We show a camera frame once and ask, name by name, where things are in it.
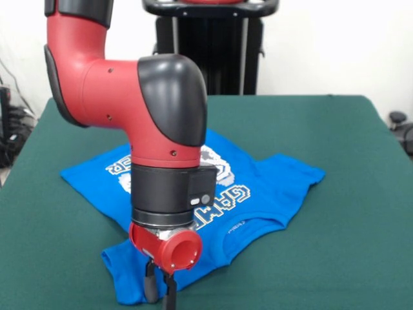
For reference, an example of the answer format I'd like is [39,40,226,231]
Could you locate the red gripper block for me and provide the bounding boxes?
[128,222,203,310]

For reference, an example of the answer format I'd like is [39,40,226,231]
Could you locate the blue printed shirt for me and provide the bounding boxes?
[59,129,327,306]

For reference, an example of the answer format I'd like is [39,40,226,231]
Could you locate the dark green table cloth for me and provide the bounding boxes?
[0,94,413,310]

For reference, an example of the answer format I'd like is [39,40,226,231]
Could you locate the black upright stand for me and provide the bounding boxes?
[0,86,12,145]

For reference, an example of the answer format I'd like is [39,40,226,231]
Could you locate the grey chair base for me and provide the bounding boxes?
[388,110,413,159]

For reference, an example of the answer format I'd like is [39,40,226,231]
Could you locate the black cable bundle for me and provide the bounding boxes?
[0,106,37,169]

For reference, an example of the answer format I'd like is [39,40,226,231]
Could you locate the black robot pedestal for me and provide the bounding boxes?
[143,0,280,96]

